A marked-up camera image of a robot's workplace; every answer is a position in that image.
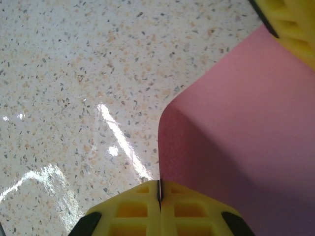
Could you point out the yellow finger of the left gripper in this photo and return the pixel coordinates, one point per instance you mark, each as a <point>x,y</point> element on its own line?
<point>295,19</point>

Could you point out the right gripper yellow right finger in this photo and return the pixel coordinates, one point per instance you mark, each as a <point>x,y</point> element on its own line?
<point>187,214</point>

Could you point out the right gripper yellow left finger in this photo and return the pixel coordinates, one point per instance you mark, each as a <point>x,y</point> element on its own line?
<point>133,211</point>

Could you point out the pink cloth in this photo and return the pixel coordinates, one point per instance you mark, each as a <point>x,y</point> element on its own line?
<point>233,123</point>

